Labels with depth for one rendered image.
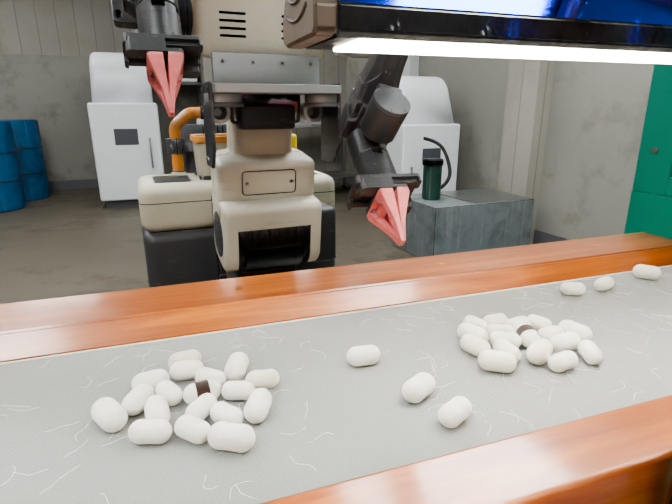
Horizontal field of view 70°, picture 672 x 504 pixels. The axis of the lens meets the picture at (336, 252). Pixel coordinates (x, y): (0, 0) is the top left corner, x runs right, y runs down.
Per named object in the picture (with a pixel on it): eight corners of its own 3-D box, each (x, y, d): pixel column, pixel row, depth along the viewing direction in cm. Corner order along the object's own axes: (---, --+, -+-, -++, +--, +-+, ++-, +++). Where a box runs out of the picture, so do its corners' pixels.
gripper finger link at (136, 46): (191, 103, 63) (182, 38, 64) (132, 103, 60) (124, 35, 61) (188, 126, 69) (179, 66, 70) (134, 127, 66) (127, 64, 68)
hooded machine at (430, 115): (456, 225, 423) (467, 74, 387) (401, 231, 402) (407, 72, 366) (418, 212, 478) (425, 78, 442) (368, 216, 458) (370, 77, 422)
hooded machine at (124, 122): (104, 196, 566) (83, 55, 521) (166, 192, 592) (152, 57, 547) (101, 210, 491) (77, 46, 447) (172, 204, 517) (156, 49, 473)
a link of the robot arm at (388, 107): (387, 127, 84) (340, 114, 82) (416, 71, 75) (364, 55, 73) (391, 176, 77) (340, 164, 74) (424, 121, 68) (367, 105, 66)
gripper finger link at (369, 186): (426, 227, 65) (405, 175, 69) (377, 231, 62) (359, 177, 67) (409, 255, 70) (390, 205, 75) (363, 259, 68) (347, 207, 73)
